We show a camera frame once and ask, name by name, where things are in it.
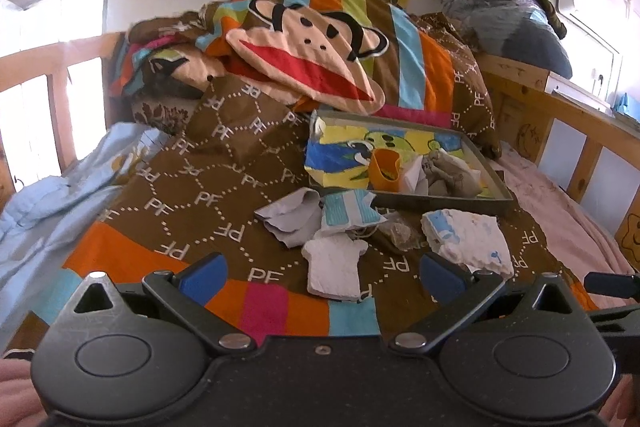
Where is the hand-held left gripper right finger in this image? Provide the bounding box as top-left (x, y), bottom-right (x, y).
top-left (390, 252), bottom-right (576, 353)

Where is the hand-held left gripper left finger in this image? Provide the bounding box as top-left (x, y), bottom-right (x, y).
top-left (72, 252), bottom-right (253, 353)

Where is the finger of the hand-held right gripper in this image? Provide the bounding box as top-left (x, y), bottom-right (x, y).
top-left (584, 272), bottom-right (640, 301)

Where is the white printed cloth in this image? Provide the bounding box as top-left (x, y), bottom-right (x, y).
top-left (421, 208), bottom-right (515, 279)

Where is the clear plastic bag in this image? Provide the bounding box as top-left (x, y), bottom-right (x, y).
top-left (374, 216), bottom-right (427, 254)

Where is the beige cloth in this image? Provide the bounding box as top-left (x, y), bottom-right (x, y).
top-left (422, 149), bottom-right (484, 198)

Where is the small white cloth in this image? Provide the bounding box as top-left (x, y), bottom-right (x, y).
top-left (400, 154), bottom-right (427, 196)

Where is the light grey cloth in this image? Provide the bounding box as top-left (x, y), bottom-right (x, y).
top-left (255, 188), bottom-right (322, 251)

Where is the blue striped white cloth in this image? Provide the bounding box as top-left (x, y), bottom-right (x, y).
top-left (320, 191), bottom-right (389, 239)

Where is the orange cup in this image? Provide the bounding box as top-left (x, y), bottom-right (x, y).
top-left (369, 149), bottom-right (402, 194)

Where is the grey tray with painted picture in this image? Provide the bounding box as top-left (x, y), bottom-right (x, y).
top-left (306, 109), bottom-right (516, 217)

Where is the brown patterned blanket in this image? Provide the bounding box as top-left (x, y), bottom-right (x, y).
top-left (65, 74), bottom-right (598, 343)

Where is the pink bed sheet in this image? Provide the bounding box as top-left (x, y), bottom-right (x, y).
top-left (492, 142), bottom-right (640, 293)

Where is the light blue blanket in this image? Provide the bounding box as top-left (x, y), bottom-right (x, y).
top-left (0, 123), bottom-right (167, 324)

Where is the brown floral pillow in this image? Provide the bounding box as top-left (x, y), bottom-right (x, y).
top-left (131, 99), bottom-right (202, 126)

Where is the brown patterned pillow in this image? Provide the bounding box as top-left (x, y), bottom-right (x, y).
top-left (417, 12), bottom-right (503, 160)

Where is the teal cloth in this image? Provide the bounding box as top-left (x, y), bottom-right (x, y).
top-left (612, 91), bottom-right (640, 118)

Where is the white cabinet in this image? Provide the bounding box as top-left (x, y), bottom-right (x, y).
top-left (545, 72), bottom-right (640, 128)

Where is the monkey face quilt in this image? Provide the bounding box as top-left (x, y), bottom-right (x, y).
top-left (0, 32), bottom-right (640, 274)

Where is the plastic bag of clothes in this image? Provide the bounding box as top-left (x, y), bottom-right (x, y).
top-left (432, 0), bottom-right (573, 80)

